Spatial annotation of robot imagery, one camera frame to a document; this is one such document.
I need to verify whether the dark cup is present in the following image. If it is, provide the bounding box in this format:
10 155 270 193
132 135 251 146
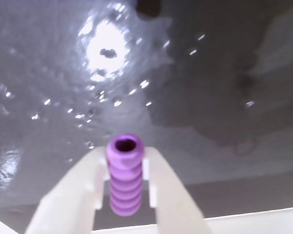
135 0 162 18

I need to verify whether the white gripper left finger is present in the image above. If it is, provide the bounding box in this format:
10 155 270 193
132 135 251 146
25 145 111 234

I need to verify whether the dark grey glossy mat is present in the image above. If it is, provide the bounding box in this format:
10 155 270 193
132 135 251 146
0 0 293 232

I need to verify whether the purple ribbed pen grip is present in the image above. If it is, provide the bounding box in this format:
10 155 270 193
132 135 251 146
105 133 146 216

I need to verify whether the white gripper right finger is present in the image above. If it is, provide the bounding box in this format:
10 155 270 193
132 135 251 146
142 145 212 234

